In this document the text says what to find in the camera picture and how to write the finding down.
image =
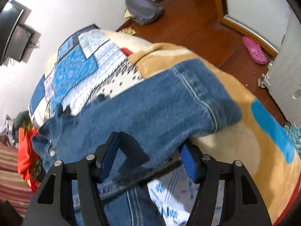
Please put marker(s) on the small black wall monitor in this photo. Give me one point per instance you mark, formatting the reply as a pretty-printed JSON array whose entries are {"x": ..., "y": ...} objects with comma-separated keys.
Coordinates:
[{"x": 21, "y": 42}]

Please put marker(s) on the blue denim jeans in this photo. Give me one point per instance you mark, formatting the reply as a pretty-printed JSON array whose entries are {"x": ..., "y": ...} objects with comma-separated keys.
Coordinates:
[{"x": 152, "y": 113}]

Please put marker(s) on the striped pink curtain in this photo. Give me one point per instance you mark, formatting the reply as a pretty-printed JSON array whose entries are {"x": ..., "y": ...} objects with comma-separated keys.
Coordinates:
[{"x": 11, "y": 181}]

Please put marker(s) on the teal patterned cloth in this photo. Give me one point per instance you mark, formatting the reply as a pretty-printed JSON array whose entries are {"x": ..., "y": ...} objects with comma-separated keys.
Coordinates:
[{"x": 295, "y": 136}]

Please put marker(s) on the grey backpack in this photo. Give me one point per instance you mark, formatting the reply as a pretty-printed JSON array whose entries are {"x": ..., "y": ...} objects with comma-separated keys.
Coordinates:
[{"x": 143, "y": 8}]

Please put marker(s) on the small red cloth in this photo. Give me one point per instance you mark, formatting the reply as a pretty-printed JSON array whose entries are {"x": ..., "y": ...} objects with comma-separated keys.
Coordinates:
[{"x": 126, "y": 51}]

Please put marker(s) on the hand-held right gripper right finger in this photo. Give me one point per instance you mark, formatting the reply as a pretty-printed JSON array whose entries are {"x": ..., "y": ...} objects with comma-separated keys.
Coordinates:
[{"x": 188, "y": 164}]

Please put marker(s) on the red folded garment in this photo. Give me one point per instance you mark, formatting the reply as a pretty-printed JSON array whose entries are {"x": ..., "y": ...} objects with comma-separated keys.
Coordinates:
[{"x": 25, "y": 153}]

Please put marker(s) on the white wheeled cabinet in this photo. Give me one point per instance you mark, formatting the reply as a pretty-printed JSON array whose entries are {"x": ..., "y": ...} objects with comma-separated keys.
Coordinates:
[{"x": 287, "y": 75}]

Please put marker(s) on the black wall television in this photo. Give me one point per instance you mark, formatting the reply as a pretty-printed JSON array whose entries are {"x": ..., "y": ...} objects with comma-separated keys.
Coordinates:
[{"x": 9, "y": 30}]

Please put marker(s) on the tan fleece blanket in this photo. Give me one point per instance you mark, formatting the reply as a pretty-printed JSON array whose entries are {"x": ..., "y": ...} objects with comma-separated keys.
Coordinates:
[{"x": 235, "y": 146}]

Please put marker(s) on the pink clog shoe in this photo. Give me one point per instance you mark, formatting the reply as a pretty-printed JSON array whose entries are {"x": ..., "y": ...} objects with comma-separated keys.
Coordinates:
[{"x": 255, "y": 50}]

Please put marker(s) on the blue patchwork bed sheet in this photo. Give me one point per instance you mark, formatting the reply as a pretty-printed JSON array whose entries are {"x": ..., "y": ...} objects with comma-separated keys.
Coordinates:
[{"x": 77, "y": 70}]

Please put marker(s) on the dark grey garment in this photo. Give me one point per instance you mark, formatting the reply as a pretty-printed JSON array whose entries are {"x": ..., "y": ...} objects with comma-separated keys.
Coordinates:
[{"x": 22, "y": 120}]

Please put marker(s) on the colourful packet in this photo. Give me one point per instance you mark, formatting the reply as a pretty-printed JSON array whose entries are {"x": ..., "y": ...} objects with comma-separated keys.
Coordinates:
[{"x": 128, "y": 30}]

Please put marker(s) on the yellow paper bag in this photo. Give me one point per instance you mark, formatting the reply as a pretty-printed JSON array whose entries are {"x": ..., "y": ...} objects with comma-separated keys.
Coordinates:
[{"x": 127, "y": 13}]

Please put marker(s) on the wooden door frame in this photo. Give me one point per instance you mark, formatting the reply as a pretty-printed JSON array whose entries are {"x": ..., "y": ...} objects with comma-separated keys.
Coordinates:
[{"x": 217, "y": 7}]

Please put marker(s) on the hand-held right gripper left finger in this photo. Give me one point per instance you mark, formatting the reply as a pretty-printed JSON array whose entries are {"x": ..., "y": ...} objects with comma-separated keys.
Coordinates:
[{"x": 108, "y": 156}]

